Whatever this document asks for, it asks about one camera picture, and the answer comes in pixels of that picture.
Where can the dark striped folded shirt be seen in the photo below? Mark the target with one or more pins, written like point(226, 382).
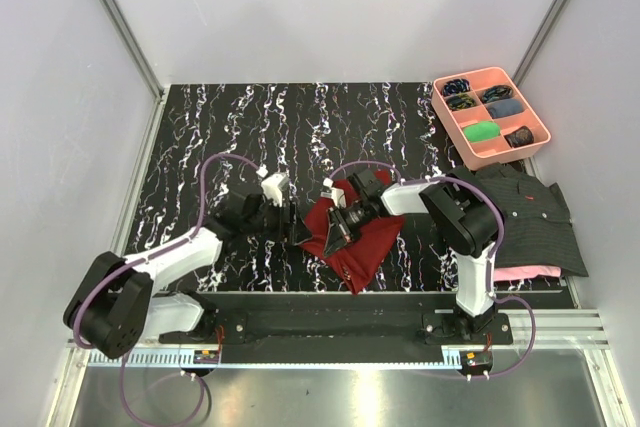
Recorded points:
point(538, 222)

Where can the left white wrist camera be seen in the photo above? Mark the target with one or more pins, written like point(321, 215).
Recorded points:
point(275, 186)

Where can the pink folded garment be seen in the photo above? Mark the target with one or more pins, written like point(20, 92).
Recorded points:
point(508, 274)

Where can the black green rolled sock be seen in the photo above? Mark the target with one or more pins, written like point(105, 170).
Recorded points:
point(460, 102)

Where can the red cloth napkin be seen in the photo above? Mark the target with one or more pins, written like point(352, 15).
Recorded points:
point(357, 264)

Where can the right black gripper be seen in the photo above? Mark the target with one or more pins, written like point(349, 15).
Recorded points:
point(340, 232)

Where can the navy patterned rolled sock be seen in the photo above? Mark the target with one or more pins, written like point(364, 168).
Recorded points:
point(496, 93)

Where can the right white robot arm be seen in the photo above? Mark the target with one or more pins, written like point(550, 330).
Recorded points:
point(467, 219)

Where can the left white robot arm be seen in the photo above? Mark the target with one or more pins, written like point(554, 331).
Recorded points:
point(118, 303)

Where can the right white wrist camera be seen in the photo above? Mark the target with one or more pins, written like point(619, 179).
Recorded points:
point(331, 191)

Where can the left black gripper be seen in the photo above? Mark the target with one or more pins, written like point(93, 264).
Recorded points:
point(294, 232)

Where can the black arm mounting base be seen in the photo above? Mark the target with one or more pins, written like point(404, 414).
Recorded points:
point(429, 317)

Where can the dark patterned rolled sock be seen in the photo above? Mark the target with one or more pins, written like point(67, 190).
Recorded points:
point(520, 137)

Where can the black marble pattern mat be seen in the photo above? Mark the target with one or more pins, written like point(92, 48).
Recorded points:
point(306, 130)

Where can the black blue rolled sock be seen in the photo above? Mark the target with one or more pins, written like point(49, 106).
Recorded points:
point(455, 86)

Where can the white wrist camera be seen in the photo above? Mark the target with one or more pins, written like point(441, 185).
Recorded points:
point(331, 191)
point(275, 186)

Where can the pink divided organizer tray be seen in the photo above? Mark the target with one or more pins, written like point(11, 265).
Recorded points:
point(481, 154)

